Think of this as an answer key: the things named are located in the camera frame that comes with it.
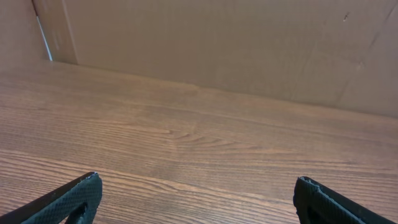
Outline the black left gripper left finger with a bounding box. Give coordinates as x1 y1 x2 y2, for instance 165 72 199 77
1 172 103 224

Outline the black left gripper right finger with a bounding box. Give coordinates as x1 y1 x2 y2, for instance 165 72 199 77
293 176 394 224

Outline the brown cardboard back panel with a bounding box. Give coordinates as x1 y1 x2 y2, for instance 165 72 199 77
1 0 397 117

